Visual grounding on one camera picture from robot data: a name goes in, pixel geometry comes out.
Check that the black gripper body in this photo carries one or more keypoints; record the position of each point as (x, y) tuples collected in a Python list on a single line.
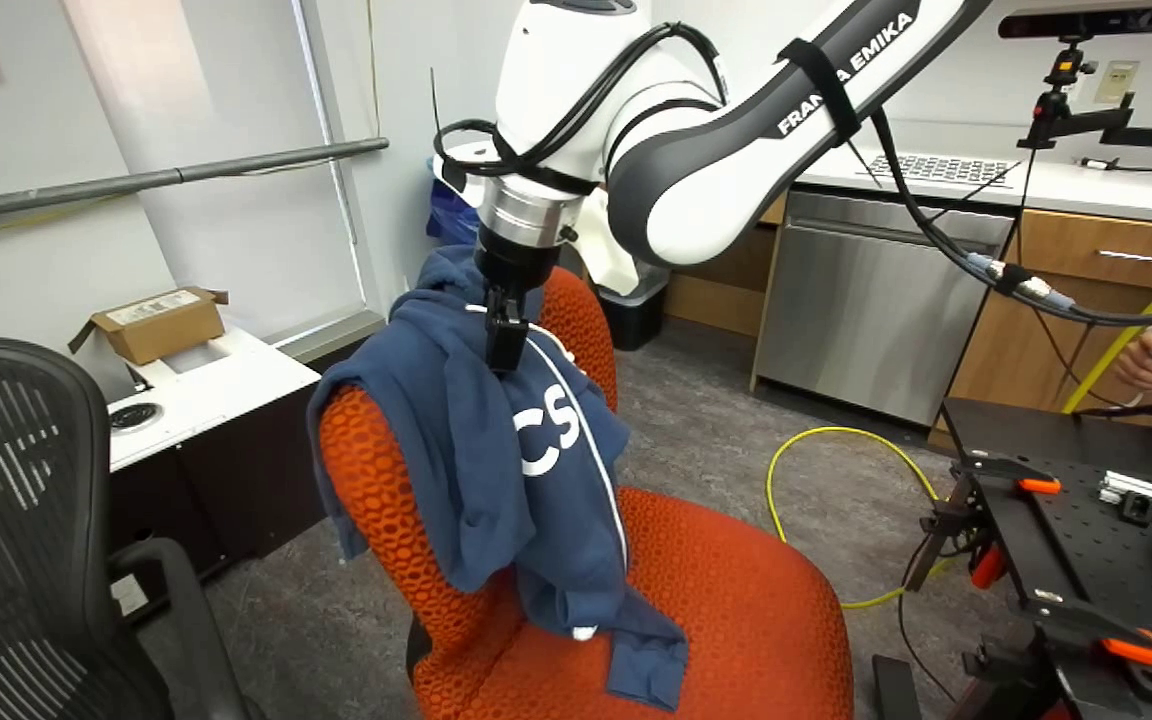
[(518, 267)]

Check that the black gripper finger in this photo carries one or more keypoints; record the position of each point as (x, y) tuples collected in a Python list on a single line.
[(518, 327), (498, 327)]

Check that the blue zip hoodie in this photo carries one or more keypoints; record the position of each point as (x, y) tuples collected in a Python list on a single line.
[(471, 455)]

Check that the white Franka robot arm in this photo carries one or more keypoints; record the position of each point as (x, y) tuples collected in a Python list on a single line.
[(739, 144)]

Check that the orange fabric office chair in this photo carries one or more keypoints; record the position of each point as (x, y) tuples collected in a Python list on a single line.
[(739, 601)]

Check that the black mesh office chair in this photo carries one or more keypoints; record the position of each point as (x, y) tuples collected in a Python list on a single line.
[(17, 533)]

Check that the blue recycling bin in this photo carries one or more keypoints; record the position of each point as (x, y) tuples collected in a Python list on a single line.
[(451, 222)]

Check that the white-topped dark desk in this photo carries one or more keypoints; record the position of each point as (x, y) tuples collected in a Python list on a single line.
[(217, 387)]

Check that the open cardboard box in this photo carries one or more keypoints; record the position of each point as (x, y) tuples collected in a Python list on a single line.
[(159, 327)]

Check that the black round desk grommet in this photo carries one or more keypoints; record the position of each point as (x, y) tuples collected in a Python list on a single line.
[(134, 412)]

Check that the white keyboard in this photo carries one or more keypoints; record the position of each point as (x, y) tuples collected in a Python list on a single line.
[(963, 171)]

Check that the wooden counter cabinet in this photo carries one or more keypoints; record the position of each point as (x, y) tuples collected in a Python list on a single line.
[(1098, 254)]

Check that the black perforated breadboard table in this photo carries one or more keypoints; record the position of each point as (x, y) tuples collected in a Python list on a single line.
[(1071, 533)]

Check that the grey wall rail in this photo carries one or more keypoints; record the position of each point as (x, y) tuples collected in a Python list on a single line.
[(177, 179)]

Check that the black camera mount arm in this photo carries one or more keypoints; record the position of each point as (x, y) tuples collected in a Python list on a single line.
[(1067, 65)]

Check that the black bar camera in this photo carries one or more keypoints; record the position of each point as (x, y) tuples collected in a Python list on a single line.
[(1080, 23)]

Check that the silver aluminium bracket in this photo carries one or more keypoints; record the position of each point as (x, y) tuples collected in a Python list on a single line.
[(1143, 494)]

